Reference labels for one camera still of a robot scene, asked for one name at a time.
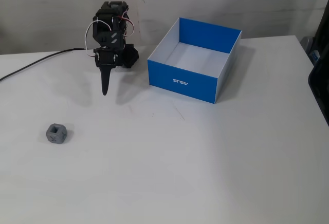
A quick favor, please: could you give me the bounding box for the white red servo wire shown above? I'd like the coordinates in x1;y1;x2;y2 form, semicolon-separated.
84;20;99;58

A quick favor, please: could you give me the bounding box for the blue white cardboard box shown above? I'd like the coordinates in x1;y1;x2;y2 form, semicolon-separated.
147;17;243;104

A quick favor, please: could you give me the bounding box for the black power cable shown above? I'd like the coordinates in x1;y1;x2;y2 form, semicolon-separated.
0;48;87;82

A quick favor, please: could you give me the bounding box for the gray block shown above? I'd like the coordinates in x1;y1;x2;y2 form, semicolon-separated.
46;123;69;145

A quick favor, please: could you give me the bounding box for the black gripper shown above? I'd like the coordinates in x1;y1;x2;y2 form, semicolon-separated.
93;46;122;96

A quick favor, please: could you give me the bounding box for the gray object with blue label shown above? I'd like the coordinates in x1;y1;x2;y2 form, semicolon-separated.
300;35;321;67

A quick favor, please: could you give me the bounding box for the black plastic tray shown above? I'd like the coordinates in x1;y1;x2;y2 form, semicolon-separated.
307;54;329;127

